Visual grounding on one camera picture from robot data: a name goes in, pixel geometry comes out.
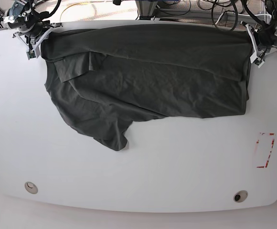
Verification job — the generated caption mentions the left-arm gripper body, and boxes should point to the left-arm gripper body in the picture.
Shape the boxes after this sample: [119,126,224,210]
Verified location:
[240,21,277,61]

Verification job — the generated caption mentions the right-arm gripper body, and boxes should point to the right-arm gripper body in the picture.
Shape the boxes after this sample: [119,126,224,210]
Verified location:
[12,22,62,54]

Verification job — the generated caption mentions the dark grey T-shirt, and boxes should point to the dark grey T-shirt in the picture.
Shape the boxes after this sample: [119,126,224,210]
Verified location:
[41,24,252,151]

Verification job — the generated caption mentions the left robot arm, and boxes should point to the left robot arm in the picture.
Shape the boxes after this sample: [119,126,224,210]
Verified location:
[241,0,277,67]

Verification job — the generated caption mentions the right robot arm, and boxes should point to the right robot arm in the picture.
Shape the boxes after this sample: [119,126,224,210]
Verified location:
[3,0,62,59]

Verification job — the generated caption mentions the red tape rectangle marking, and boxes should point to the red tape rectangle marking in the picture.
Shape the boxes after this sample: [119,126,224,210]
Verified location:
[253,133,276,168]

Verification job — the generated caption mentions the right table grommet hole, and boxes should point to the right table grommet hole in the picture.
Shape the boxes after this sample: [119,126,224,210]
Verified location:
[234,190,248,203]

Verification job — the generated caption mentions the table grommet hole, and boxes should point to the table grommet hole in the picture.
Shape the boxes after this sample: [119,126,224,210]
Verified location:
[24,182,38,195]
[234,190,248,203]

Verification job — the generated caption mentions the left table grommet hole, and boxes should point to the left table grommet hole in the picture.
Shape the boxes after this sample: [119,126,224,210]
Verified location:
[24,182,38,195]

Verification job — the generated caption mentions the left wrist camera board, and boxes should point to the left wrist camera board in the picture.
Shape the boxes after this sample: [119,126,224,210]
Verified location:
[250,55,265,68]

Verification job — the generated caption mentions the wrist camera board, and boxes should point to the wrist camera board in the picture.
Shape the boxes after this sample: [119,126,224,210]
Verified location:
[250,55,265,68]
[26,50,37,60]

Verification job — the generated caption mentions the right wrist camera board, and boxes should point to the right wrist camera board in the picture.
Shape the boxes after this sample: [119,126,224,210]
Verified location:
[26,50,37,60]

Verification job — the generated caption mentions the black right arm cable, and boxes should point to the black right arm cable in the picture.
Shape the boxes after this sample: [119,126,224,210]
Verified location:
[32,0,63,23]

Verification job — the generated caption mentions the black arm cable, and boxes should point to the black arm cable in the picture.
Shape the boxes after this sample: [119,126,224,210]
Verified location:
[210,0,270,33]
[32,0,63,23]

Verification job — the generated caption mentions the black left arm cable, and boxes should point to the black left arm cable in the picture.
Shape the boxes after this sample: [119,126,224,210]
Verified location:
[210,0,270,33]

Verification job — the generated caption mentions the yellow cable on floor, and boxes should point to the yellow cable on floor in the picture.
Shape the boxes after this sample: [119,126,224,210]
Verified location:
[59,0,98,23]

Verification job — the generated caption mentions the aluminium frame base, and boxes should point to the aluminium frame base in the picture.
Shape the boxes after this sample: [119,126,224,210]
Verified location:
[135,0,254,28]

